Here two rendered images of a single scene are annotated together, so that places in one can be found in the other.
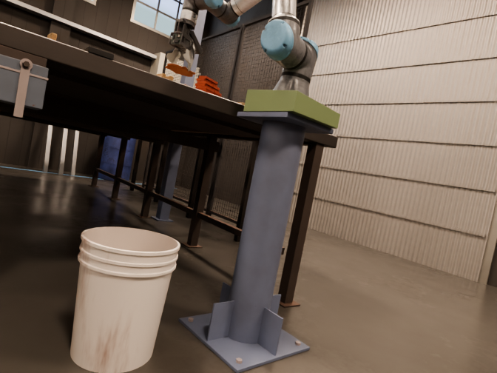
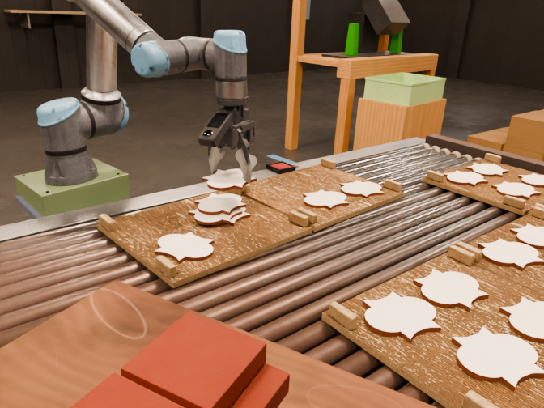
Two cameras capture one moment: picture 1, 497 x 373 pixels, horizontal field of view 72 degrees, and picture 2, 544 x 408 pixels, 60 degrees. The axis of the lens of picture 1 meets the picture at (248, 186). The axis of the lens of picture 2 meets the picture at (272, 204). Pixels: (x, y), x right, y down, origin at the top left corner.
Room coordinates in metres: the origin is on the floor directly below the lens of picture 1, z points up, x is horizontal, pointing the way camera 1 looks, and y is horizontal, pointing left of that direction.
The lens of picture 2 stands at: (2.72, 0.48, 1.45)
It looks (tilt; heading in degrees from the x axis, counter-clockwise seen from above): 23 degrees down; 178
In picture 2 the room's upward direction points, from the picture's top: 3 degrees clockwise
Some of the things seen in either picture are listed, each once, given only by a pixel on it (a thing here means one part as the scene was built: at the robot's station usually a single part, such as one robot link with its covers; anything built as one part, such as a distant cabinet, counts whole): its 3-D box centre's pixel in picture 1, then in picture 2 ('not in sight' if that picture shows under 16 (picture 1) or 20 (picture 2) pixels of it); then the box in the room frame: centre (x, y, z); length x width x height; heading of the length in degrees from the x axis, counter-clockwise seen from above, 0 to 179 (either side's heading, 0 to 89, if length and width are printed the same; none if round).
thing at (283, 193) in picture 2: not in sight; (318, 192); (1.36, 0.66, 0.93); 0.41 x 0.35 x 0.02; 132
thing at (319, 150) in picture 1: (299, 223); not in sight; (1.81, -0.30, 0.43); 0.12 x 0.12 x 0.85; 38
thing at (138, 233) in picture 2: not in sight; (206, 227); (1.65, 0.35, 0.93); 0.41 x 0.35 x 0.02; 132
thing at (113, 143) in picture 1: (116, 155); not in sight; (6.40, 2.51, 0.46); 0.59 x 0.59 x 0.92
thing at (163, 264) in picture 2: not in sight; (166, 266); (1.88, 0.30, 0.95); 0.06 x 0.02 x 0.03; 42
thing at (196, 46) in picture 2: (211, 1); (193, 54); (1.52, 0.31, 1.33); 0.11 x 0.11 x 0.08; 54
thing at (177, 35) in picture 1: (183, 35); (233, 121); (1.56, 0.41, 1.18); 0.09 x 0.08 x 0.12; 150
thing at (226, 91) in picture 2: (188, 18); (230, 89); (1.56, 0.40, 1.26); 0.08 x 0.08 x 0.05
